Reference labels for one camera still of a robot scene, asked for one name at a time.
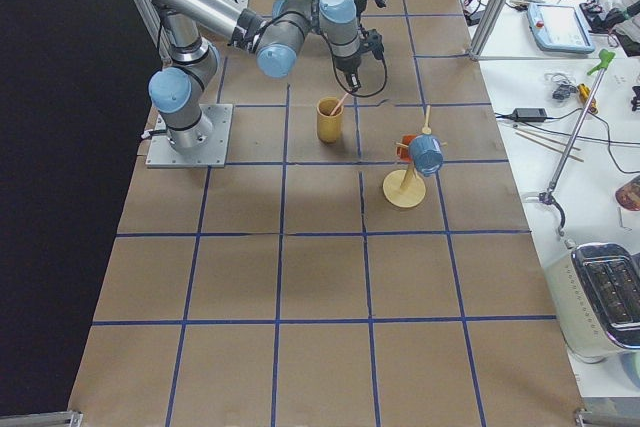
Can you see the black power adapter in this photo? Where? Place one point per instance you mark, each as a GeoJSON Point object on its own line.
{"type": "Point", "coordinates": [534, 115]}

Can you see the wooden chopstick on desk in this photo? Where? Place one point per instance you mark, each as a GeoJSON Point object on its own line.
{"type": "Point", "coordinates": [547, 146]}

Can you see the wooden mug tree stand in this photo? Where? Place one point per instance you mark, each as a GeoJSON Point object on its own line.
{"type": "Point", "coordinates": [406, 188]}

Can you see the bamboo chopstick holder cup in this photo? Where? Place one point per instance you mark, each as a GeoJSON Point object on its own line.
{"type": "Point", "coordinates": [329, 119]}

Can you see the blue mug on stand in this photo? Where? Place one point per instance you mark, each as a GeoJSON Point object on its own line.
{"type": "Point", "coordinates": [426, 154]}

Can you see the blue teach pendant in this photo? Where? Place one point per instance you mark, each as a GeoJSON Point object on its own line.
{"type": "Point", "coordinates": [559, 28]}

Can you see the aluminium frame post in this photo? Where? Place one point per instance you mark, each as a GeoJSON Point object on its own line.
{"type": "Point", "coordinates": [492, 2]}

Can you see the silver toaster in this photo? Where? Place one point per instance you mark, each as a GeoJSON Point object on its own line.
{"type": "Point", "coordinates": [595, 291]}

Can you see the red mug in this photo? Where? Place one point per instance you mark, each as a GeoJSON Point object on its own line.
{"type": "Point", "coordinates": [402, 147]}

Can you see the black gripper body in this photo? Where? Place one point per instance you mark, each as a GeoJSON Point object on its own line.
{"type": "Point", "coordinates": [346, 64]}

